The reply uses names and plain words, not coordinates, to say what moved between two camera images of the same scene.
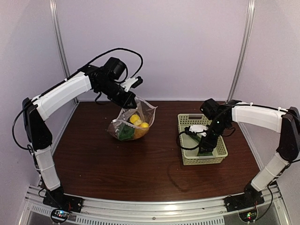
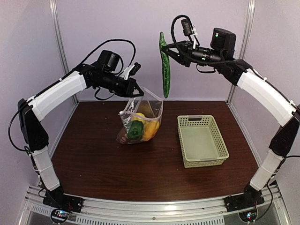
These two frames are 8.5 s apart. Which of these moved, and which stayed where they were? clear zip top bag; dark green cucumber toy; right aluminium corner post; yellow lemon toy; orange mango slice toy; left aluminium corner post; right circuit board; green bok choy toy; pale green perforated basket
Moved: clear zip top bag; yellow lemon toy; orange mango slice toy; dark green cucumber toy; green bok choy toy
Stayed: pale green perforated basket; right circuit board; right aluminium corner post; left aluminium corner post
